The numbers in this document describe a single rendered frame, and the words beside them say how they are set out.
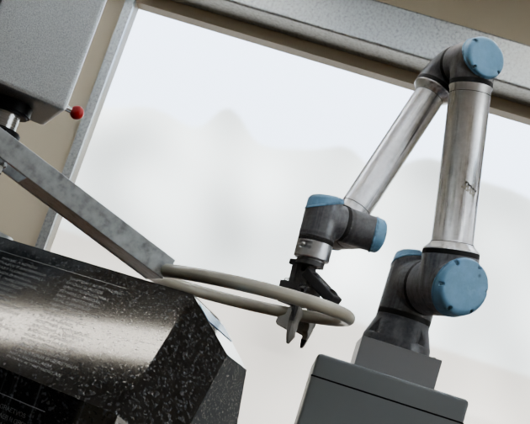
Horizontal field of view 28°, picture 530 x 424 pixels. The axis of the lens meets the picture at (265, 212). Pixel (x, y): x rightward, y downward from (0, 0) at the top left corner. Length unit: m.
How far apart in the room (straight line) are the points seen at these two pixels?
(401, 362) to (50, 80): 1.21
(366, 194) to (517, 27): 4.71
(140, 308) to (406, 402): 1.08
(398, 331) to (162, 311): 1.15
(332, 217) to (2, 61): 0.90
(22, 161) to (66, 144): 4.89
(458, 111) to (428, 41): 4.12
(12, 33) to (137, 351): 0.78
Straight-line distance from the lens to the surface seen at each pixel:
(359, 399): 2.71
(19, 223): 7.03
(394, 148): 2.86
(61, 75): 2.21
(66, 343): 1.74
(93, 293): 1.84
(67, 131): 7.12
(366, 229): 2.64
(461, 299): 2.72
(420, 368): 2.82
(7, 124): 2.25
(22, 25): 2.21
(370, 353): 2.81
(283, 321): 2.57
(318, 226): 2.59
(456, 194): 2.77
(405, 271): 2.86
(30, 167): 2.21
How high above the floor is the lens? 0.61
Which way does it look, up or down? 11 degrees up
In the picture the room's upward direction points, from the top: 18 degrees clockwise
